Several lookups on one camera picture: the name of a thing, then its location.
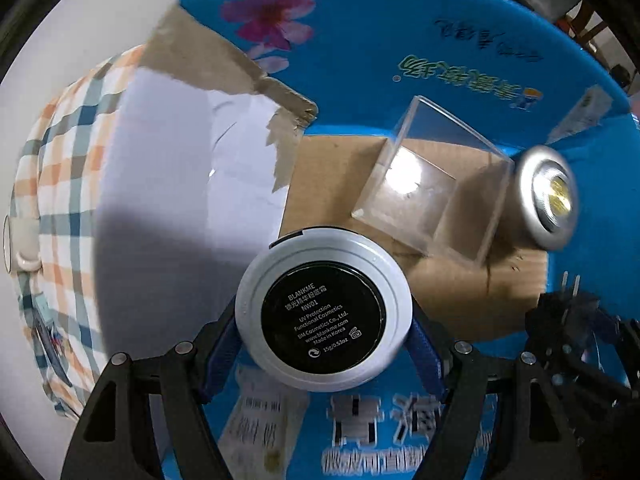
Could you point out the clear acrylic box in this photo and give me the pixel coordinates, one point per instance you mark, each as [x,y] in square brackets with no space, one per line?
[430,180]

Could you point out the round white cosmetic compact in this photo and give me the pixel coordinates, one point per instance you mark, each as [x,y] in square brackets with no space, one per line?
[324,310]

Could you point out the plaid cloth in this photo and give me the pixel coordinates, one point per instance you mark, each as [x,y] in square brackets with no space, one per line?
[75,170]

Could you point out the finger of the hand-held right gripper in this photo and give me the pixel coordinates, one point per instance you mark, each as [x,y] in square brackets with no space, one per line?
[617,352]

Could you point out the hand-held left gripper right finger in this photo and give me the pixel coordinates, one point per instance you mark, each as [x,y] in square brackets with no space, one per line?
[426,360]

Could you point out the black power plug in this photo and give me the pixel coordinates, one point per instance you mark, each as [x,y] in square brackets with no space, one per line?
[562,312]

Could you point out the silver round push light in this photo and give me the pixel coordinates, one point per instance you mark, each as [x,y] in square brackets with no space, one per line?
[542,200]

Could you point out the blue plastic basin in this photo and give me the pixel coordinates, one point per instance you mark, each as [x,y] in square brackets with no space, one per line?
[450,25]

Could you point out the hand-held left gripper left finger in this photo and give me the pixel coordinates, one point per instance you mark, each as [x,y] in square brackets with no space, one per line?
[218,360]

